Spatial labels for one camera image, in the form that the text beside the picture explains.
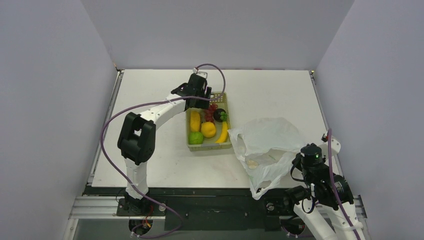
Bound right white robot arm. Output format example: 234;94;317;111
282;143;365;240

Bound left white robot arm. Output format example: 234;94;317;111
117;71;212;215

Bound white plastic bag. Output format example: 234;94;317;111
228;117;306;200

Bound fake dark mangosteen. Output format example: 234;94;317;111
213;108;228;123

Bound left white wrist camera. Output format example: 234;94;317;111
192;67;208;79

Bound fake green custard apple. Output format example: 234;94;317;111
188;131;204;145

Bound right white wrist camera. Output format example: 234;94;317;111
319;132;341;157

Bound fake orange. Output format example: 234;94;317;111
200;121;217;139

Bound aluminium frame rail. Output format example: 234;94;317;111
62;69;167;240

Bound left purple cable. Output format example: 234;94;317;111
99;63;227;240

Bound fake yellow banana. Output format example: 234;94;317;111
215;121;229;144

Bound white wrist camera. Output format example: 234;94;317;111
192;67;208;79
319;132;341;157

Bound fake red grapes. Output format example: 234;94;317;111
203;103;218;123

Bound beige perforated plastic basket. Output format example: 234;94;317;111
185;92;232;152

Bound fake yellow mango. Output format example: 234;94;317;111
189;110;201;132

